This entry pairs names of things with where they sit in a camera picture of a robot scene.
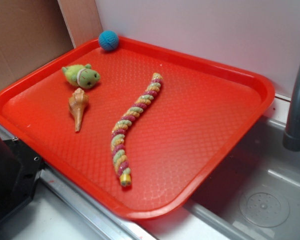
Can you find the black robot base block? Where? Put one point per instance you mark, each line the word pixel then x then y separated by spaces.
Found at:
pixel 19 173

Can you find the red plastic tray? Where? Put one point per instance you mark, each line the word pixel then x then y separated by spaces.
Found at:
pixel 202 110

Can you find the orange conch seashell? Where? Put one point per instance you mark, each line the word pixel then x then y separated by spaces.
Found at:
pixel 76 105

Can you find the green plush toy animal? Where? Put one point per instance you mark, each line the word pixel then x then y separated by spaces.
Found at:
pixel 81 76

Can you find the blue knitted ball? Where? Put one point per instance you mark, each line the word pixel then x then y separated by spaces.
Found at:
pixel 108 40

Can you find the grey sink basin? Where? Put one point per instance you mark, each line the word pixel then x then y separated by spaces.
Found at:
pixel 253 194

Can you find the brown cardboard panel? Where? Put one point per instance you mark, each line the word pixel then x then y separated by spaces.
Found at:
pixel 32 33

